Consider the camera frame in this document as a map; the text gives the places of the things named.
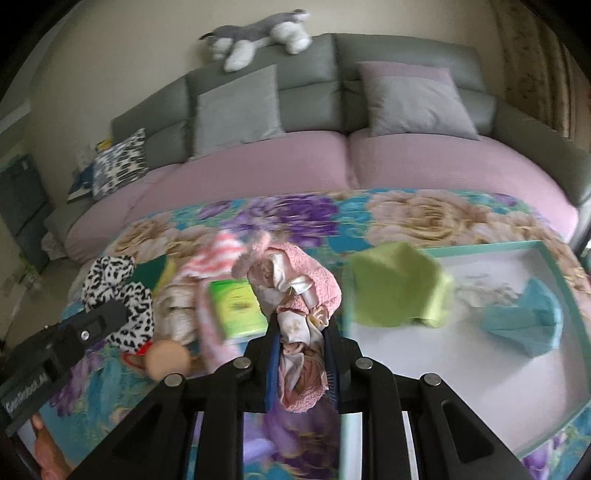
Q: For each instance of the patterned beige curtain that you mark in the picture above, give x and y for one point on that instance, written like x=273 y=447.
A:
x=531 y=60

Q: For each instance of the grey and white plush dog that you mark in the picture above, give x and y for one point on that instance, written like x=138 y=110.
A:
x=258 y=34

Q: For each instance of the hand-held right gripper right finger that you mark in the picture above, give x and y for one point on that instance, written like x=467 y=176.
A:
x=333 y=369

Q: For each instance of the white lace fabric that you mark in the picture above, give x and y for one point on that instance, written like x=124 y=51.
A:
x=485 y=293

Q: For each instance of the black and white patterned pillow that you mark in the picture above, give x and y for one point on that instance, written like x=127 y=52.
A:
x=120 y=164

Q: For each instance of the green and yellow sponge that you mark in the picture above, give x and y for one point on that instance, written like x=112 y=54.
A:
x=150 y=272

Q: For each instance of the light green cloth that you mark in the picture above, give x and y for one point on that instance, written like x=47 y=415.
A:
x=397 y=286

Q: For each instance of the floral blanket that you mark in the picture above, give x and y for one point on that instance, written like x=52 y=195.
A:
x=415 y=217

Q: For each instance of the black and white spotted cloth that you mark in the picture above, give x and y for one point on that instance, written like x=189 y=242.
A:
x=134 y=304

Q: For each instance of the pink sofa cover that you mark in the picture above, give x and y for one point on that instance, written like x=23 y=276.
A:
x=277 y=166

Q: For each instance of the beige makeup puff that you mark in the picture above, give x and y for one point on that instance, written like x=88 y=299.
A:
x=167 y=360

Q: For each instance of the grey sofa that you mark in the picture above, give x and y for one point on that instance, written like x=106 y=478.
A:
x=392 y=50

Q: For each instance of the white tray with teal rim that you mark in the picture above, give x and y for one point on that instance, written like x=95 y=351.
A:
x=438 y=369

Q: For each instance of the yellow flat object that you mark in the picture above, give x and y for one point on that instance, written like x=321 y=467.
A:
x=104 y=145

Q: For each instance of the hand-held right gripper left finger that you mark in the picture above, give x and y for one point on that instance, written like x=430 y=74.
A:
x=272 y=364

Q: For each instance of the light blue cloth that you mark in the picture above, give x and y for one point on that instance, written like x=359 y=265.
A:
x=526 y=318

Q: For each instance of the person's left hand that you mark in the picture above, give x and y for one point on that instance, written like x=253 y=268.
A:
x=48 y=450

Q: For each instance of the pink zigzag cloth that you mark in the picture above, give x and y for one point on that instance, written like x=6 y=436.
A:
x=214 y=258

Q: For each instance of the dark cabinet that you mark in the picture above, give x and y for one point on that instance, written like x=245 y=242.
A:
x=23 y=207

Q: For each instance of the blue patterned pillow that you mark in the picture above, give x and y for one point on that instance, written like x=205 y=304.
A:
x=83 y=184

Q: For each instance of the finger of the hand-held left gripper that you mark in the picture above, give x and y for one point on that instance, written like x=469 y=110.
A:
x=108 y=316

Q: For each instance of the grey pillow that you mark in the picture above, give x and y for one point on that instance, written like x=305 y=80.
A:
x=415 y=108
x=238 y=115

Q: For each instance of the cream lace cloth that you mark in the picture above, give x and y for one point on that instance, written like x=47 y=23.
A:
x=175 y=314

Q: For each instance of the green tissue packet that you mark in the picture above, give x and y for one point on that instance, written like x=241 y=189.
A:
x=238 y=309

